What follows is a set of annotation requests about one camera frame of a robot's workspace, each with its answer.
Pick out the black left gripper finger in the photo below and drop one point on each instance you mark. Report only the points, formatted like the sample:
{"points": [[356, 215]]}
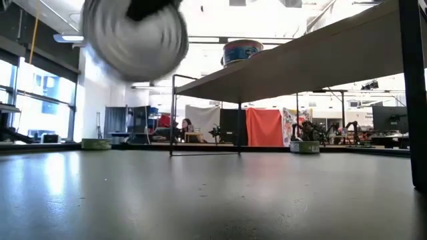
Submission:
{"points": [[150, 8]]}

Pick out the red label seafood can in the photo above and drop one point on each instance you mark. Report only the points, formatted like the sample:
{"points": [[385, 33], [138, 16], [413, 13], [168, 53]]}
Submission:
{"points": [[140, 50]]}

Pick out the blue label seafood can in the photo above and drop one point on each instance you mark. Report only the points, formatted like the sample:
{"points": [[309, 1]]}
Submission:
{"points": [[241, 53]]}

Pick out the green label seafood can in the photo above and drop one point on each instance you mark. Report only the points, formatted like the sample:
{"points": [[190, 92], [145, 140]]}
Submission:
{"points": [[305, 147], [96, 144]]}

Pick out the wooden shelf with black legs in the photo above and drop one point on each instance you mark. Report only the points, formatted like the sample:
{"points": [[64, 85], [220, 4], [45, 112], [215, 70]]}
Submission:
{"points": [[317, 63]]}

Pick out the dark cabinet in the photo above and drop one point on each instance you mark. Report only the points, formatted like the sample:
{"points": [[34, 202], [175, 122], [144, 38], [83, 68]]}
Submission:
{"points": [[140, 120]]}

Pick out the red background object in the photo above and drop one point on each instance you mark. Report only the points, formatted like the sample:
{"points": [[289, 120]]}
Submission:
{"points": [[164, 120]]}

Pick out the grey blue curtain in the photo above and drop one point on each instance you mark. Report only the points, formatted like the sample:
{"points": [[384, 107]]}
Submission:
{"points": [[115, 120]]}

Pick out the white cloth sheet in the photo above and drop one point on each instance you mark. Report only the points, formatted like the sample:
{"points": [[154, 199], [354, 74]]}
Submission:
{"points": [[207, 115]]}

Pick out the person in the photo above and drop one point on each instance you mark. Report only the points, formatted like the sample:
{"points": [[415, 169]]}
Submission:
{"points": [[186, 125]]}

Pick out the small wooden table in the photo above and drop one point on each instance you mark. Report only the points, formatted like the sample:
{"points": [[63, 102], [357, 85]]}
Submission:
{"points": [[194, 136]]}

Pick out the black panel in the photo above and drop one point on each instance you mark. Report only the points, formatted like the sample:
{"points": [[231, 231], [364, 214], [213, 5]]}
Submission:
{"points": [[230, 126]]}

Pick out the large window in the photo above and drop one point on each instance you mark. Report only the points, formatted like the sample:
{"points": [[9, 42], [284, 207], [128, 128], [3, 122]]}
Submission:
{"points": [[43, 116]]}

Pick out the orange cloth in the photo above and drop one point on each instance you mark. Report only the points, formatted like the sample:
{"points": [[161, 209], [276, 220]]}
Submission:
{"points": [[263, 126]]}

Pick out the colourful patterned cloth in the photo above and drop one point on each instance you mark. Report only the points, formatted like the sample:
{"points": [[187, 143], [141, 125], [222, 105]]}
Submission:
{"points": [[288, 116]]}

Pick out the black ceiling spotlights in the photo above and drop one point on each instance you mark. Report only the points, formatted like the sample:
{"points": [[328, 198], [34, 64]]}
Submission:
{"points": [[369, 85]]}

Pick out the black computer monitor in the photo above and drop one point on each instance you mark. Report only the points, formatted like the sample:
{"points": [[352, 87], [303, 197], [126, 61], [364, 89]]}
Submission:
{"points": [[387, 120]]}

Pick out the black metal frame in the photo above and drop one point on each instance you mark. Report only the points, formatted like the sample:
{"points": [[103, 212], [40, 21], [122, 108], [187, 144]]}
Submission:
{"points": [[343, 110]]}

